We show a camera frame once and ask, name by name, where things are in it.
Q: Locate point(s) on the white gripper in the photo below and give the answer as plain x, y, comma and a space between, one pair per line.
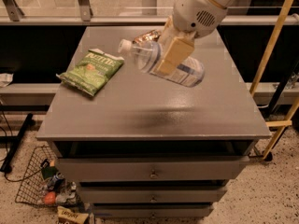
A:
196, 13

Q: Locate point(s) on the grey drawer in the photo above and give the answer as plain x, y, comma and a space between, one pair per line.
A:
152, 169
186, 194
137, 211

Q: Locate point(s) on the green chip bag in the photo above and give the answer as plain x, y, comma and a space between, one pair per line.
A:
92, 72

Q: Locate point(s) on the metal railing frame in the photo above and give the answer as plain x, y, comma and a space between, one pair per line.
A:
65, 12

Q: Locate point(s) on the top grey drawer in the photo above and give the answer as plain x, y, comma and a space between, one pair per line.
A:
152, 169

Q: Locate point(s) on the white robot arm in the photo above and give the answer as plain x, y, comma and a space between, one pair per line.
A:
190, 19

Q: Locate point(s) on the clear bottle with blue label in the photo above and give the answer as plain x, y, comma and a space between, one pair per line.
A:
147, 54

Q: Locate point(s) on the middle grey drawer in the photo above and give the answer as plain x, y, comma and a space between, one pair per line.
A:
186, 194

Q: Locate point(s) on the crushed gold soda can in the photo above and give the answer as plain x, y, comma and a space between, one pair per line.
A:
152, 35

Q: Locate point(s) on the orange fruit in basket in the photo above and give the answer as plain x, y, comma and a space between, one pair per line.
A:
50, 198

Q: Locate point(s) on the yellow snack bag on floor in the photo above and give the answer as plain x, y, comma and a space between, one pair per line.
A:
67, 216

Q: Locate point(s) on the grey drawer cabinet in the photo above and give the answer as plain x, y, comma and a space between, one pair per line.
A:
137, 115

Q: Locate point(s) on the bottom grey drawer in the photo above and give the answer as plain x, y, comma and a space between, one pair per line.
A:
137, 211

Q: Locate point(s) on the black wire basket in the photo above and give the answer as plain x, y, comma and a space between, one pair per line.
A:
40, 169

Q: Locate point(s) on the blue can in basket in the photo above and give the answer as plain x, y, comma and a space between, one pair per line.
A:
55, 181

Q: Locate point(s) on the white paper scrap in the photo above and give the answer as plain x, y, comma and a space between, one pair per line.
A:
5, 79

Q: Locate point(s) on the black metal stand leg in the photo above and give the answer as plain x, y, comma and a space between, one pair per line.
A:
14, 142

